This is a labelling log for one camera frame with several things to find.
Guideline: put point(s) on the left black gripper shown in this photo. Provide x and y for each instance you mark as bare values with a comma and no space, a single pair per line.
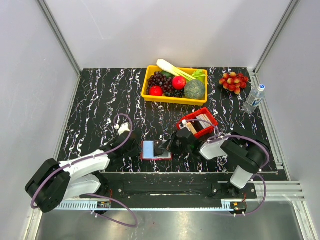
137,151

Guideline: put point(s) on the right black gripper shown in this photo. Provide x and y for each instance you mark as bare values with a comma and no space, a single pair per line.
170,147

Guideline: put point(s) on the red card holder wallet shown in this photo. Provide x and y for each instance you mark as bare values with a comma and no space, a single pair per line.
147,152

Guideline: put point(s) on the stack of credit cards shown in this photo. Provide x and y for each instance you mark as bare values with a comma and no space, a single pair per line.
200,122

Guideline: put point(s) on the black VIP credit card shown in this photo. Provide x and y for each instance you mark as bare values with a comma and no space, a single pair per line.
158,151

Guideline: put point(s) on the red plastic card bin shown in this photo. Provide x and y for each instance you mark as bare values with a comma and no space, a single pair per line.
183,123

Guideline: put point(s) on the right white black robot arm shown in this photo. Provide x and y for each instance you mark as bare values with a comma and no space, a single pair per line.
250,154

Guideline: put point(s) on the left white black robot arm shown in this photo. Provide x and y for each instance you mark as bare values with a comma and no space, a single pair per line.
56,181

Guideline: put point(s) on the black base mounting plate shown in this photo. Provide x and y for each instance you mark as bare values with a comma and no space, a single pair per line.
205,184

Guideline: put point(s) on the yellow plastic fruit tray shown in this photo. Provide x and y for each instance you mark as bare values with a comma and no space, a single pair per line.
185,101

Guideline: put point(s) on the red apple lower left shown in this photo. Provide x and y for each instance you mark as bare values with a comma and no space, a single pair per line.
156,91

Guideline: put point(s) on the red apple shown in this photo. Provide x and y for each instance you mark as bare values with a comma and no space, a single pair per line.
156,91
179,82

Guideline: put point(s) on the red apple upper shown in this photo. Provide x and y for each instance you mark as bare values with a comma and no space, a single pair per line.
179,82

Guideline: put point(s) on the dark purple grape bunch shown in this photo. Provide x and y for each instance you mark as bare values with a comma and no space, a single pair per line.
157,79

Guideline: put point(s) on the dark green cucumber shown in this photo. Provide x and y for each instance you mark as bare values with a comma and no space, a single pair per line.
167,74

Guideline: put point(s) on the green lettuce leaf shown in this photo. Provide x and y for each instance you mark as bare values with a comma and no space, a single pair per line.
200,75

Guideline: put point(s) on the white green leek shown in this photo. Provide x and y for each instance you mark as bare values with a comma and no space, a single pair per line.
169,68

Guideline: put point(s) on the clear water bottle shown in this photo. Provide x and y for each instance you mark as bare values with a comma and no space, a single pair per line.
254,98

